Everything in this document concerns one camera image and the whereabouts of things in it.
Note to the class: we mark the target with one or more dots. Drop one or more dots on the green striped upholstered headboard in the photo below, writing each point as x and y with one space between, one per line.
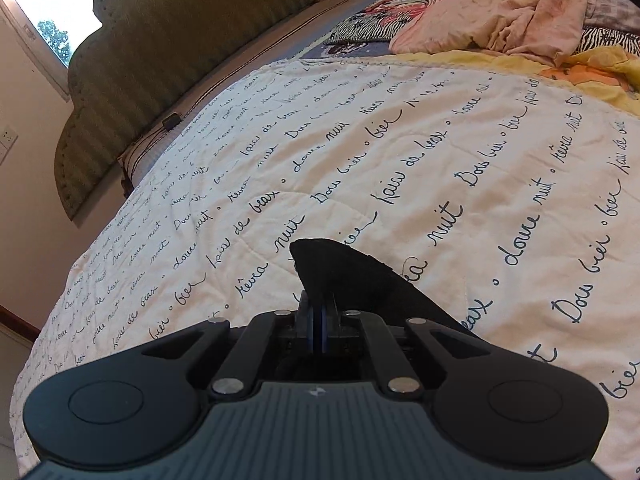
165 50

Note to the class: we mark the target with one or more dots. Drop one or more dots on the yellow blanket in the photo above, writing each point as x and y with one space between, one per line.
590 72

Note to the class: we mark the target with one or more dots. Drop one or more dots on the plaid cloth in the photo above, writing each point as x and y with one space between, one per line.
612 7

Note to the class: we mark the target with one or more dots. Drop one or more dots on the white quilt with script print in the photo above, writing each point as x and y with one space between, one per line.
400 160

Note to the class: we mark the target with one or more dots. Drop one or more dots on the black pants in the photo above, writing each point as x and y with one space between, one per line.
340 270

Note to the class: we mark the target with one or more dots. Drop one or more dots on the small black device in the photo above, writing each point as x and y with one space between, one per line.
171 122

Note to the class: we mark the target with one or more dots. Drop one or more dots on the pink crumpled cloth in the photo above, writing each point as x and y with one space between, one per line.
500 10

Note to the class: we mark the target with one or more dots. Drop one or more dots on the white wall socket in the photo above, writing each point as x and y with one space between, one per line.
6 142

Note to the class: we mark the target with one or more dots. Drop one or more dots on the striped pillow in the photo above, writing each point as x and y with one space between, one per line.
280 45
142 157

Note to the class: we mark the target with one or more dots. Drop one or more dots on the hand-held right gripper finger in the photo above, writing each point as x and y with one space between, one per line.
325 330
314 330

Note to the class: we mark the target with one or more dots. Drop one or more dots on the window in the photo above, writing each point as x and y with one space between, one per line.
55 5

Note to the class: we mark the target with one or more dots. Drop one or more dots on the wooden baseboard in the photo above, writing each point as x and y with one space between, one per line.
17 322

